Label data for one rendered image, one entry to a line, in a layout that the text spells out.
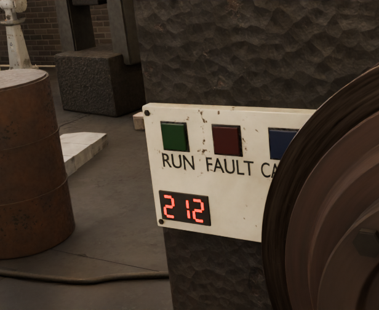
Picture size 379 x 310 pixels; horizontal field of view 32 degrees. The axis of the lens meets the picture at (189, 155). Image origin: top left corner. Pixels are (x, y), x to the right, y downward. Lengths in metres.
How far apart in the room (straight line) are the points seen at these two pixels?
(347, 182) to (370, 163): 0.03
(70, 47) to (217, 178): 5.75
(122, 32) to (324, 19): 5.23
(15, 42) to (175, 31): 8.40
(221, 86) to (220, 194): 0.14
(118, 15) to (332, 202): 5.40
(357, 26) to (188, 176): 0.30
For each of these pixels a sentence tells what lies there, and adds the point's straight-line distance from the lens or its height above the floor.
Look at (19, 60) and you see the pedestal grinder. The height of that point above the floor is 0.17.
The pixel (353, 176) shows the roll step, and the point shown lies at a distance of 0.60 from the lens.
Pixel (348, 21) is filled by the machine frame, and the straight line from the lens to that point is 0.77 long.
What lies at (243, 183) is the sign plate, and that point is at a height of 1.14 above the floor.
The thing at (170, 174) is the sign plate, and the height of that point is 1.14.
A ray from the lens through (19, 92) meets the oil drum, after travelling 3.29.
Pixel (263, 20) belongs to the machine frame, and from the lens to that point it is 0.81.
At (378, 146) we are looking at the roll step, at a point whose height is 1.26.
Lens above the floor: 1.45
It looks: 18 degrees down
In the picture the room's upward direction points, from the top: 6 degrees counter-clockwise
